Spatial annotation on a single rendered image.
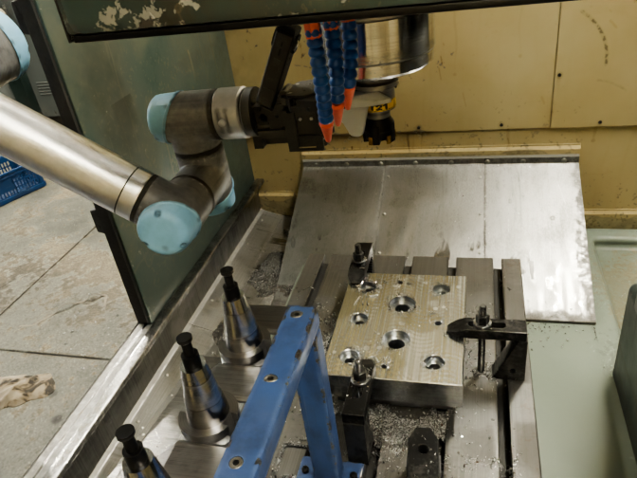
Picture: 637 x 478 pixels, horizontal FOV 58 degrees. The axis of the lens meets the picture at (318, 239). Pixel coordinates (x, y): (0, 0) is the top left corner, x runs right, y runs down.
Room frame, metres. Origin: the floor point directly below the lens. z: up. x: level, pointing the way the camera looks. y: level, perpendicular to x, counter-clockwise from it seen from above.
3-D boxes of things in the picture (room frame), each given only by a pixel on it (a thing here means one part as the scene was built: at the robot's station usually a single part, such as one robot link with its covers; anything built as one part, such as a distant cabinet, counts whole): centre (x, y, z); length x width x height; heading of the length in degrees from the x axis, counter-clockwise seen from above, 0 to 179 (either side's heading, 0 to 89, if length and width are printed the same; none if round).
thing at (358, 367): (0.64, -0.03, 0.97); 0.13 x 0.03 x 0.15; 162
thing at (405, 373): (0.80, -0.12, 0.97); 0.29 x 0.23 x 0.05; 162
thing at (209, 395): (0.42, 0.14, 1.26); 0.04 x 0.04 x 0.07
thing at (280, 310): (0.58, 0.09, 1.21); 0.07 x 0.05 x 0.01; 72
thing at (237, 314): (0.53, 0.11, 1.26); 0.04 x 0.04 x 0.07
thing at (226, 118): (0.82, 0.09, 1.41); 0.08 x 0.05 x 0.08; 162
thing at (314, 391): (0.56, 0.04, 1.05); 0.10 x 0.05 x 0.30; 72
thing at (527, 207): (1.39, -0.31, 0.75); 0.89 x 0.67 x 0.26; 72
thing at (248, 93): (0.80, 0.01, 1.40); 0.12 x 0.08 x 0.09; 72
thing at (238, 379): (0.48, 0.12, 1.21); 0.07 x 0.05 x 0.01; 72
